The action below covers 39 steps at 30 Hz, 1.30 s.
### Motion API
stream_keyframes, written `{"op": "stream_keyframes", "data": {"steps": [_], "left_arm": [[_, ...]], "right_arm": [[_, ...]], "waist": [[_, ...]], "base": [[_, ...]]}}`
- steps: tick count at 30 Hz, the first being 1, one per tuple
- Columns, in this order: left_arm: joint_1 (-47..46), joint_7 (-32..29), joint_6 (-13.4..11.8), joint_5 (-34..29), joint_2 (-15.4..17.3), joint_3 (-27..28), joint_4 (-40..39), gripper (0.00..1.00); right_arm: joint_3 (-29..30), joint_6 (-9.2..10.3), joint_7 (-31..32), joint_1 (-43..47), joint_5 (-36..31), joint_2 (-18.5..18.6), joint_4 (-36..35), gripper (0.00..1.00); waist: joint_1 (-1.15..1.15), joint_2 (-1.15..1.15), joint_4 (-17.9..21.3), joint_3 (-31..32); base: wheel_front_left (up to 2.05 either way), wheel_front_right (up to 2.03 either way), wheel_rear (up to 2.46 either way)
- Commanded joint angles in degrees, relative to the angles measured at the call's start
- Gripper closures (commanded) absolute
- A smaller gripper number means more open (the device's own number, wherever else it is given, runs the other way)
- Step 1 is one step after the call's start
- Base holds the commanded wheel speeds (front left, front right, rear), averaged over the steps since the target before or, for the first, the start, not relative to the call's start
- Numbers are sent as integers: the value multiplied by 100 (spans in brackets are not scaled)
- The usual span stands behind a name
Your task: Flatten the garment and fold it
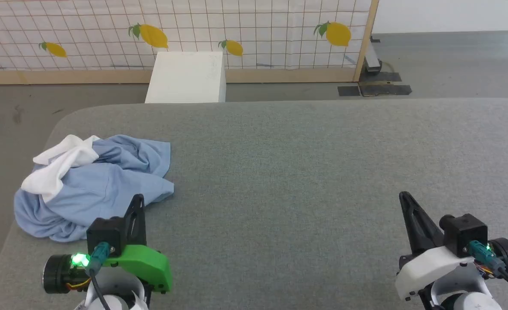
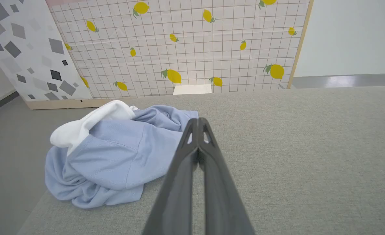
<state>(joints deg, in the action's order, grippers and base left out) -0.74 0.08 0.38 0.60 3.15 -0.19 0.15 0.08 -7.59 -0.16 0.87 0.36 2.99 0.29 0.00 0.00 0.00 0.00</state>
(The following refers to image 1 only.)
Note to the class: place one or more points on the white rectangular box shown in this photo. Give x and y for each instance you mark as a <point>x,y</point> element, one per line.
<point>187,77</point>

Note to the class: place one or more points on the grey fabric sofa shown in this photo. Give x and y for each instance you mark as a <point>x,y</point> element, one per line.
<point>305,181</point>

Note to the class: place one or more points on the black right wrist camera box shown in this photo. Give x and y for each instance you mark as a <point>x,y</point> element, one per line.
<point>464,232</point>

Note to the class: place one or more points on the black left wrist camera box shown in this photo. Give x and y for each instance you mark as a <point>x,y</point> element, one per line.
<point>105,234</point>

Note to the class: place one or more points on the lemon-pattern grid partition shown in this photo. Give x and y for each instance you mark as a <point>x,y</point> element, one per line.
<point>245,26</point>

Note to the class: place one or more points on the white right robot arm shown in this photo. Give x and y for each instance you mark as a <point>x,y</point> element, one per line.
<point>464,292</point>

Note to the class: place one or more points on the large black floor patch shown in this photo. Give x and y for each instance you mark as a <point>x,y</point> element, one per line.
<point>385,88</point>

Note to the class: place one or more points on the grey metal partition foot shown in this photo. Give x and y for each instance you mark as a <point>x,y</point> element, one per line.
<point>372,60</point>

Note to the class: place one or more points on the small black floor patch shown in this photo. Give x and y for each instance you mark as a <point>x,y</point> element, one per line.
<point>349,91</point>

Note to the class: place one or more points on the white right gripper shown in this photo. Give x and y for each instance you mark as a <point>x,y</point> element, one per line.
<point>430,269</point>

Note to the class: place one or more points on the blue and white shirt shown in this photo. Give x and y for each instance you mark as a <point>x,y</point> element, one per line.
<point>103,185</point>

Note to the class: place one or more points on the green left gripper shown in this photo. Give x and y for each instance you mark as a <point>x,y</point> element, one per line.
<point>148,265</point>

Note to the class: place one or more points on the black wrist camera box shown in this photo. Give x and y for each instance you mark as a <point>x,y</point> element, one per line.
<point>105,234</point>
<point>464,232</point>

